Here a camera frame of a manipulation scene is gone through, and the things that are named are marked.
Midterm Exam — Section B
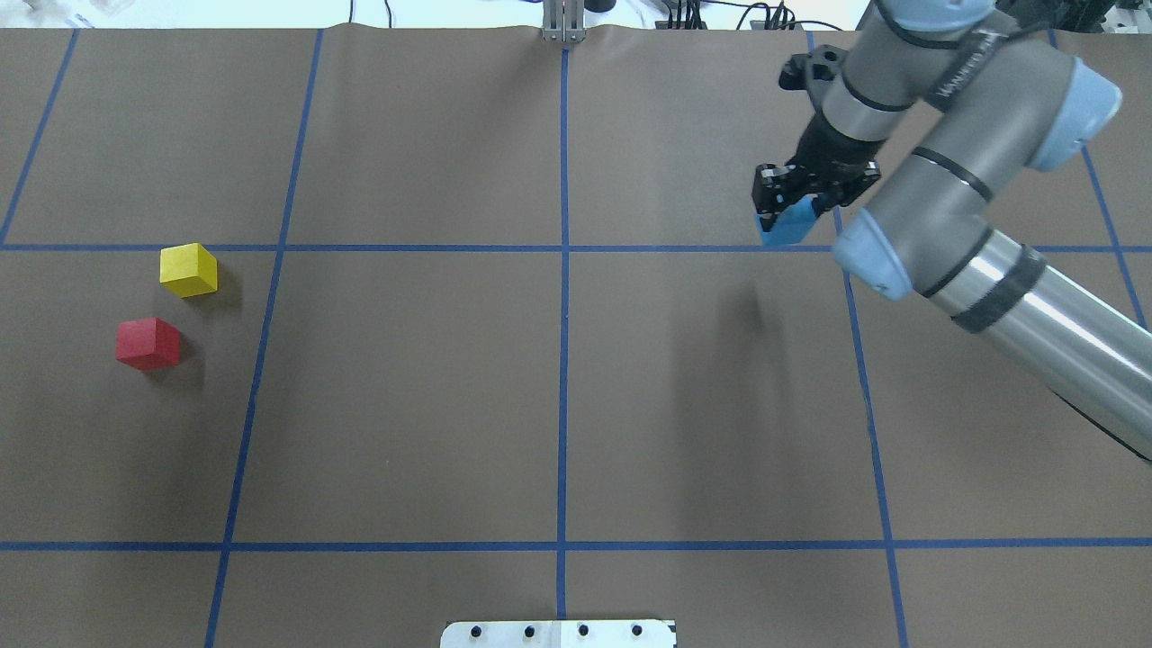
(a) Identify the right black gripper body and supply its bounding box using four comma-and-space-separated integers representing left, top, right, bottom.
787, 113, 882, 208

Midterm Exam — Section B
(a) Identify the blue cube block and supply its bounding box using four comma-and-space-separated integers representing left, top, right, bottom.
760, 196, 818, 247

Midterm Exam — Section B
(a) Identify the red cube block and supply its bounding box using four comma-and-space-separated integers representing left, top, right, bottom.
114, 317, 182, 372

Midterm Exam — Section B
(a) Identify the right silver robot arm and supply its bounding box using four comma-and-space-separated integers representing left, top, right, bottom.
751, 1, 1151, 461

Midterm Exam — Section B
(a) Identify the yellow cube block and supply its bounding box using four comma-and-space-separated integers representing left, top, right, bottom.
157, 243, 219, 299

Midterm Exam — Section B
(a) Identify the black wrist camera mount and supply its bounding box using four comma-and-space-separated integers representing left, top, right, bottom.
778, 45, 849, 101

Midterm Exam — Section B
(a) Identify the aluminium frame post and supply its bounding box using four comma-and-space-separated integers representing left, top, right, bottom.
539, 0, 588, 45

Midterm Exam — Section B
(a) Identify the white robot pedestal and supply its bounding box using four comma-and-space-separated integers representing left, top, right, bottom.
439, 619, 679, 647

